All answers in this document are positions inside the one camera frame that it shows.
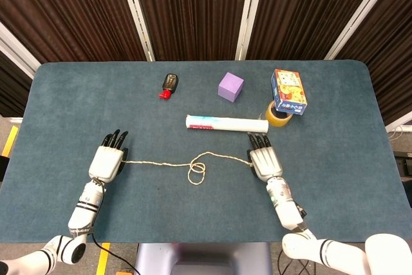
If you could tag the left black-fingered white robot hand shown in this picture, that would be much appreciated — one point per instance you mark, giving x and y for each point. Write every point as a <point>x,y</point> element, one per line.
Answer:
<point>104,164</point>

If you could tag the yellow adhesive tape roll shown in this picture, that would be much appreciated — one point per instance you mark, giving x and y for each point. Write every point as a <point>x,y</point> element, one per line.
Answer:
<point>277,120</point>

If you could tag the right black-fingered white robot hand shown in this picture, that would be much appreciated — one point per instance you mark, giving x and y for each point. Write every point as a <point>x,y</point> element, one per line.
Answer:
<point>265,162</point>

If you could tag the blue-grey table mat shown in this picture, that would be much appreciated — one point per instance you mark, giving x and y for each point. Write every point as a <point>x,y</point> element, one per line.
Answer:
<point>161,210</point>

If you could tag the brown ribbed partition panel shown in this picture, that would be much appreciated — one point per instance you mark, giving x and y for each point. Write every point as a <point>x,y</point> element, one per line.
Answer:
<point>11,91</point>
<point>391,49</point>
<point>64,7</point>
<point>305,7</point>
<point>193,11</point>

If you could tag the white partition frame post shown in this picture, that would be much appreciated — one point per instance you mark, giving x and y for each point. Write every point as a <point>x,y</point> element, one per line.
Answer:
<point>17,53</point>
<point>248,14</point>
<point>360,14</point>
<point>136,11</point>

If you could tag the black equipment box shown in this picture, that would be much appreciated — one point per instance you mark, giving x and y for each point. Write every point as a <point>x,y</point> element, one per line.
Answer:
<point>406,175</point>

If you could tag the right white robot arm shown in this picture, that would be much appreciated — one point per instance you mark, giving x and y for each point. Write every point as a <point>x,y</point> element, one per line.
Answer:
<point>289,214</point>

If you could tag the black bottle red cap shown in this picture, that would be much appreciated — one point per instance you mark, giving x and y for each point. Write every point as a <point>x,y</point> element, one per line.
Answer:
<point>170,82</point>

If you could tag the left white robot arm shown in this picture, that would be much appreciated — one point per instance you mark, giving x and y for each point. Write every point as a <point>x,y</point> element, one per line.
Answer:
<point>85,210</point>

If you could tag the white rolled paper tube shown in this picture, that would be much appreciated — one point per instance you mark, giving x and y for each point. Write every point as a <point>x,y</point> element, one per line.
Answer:
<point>231,124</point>

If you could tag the purple foam cube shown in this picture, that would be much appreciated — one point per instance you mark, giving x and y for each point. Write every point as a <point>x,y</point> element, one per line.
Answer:
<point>229,88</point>

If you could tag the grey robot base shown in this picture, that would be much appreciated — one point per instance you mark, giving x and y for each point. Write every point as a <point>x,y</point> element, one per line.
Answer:
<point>202,259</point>

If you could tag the blue printed cardboard box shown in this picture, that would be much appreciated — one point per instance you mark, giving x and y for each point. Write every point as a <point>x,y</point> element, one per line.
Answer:
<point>288,93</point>

